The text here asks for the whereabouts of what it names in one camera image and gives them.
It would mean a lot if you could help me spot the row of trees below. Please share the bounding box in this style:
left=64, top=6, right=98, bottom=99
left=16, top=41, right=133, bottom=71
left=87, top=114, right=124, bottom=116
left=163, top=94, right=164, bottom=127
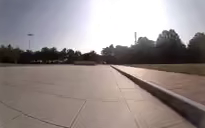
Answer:
left=0, top=28, right=205, bottom=65

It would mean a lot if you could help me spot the grey stone kerb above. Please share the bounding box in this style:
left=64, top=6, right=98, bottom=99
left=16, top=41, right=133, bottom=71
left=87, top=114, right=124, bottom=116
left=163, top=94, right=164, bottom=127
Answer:
left=109, top=64, right=205, bottom=128

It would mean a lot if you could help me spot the red brick path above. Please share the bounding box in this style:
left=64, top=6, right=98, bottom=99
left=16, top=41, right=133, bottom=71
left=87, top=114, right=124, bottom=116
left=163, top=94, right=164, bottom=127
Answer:
left=112, top=64, right=205, bottom=110

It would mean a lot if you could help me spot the low wall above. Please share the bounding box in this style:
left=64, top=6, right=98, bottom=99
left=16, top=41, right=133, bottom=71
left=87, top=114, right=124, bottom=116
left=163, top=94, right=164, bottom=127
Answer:
left=73, top=60, right=97, bottom=66

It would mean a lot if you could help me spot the tall floodlight mast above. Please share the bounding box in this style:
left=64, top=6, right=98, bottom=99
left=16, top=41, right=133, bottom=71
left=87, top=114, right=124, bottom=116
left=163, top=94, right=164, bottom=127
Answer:
left=26, top=32, right=35, bottom=51

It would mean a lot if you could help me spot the distant thin tower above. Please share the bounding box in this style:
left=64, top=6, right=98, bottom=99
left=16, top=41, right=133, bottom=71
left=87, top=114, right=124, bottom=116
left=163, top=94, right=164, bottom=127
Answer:
left=133, top=31, right=138, bottom=44

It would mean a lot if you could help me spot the grey stone slab plaza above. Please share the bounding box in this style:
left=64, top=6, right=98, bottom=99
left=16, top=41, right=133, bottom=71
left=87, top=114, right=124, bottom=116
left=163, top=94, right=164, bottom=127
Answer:
left=0, top=63, right=198, bottom=128

